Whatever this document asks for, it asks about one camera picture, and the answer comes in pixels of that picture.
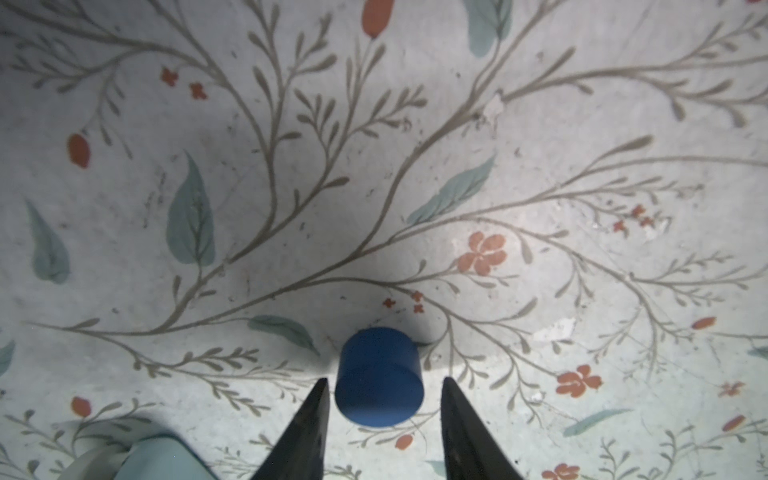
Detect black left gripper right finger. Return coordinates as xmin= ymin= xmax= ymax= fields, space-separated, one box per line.
xmin=440 ymin=377 xmax=522 ymax=480

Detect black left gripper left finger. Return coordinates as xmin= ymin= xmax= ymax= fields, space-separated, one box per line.
xmin=251 ymin=378 xmax=330 ymax=480

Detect dark blue round block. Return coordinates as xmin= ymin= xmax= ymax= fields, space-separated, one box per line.
xmin=334 ymin=327 xmax=425 ymax=428

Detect white stapler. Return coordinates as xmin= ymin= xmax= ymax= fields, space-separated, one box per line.
xmin=58 ymin=422 xmax=216 ymax=480

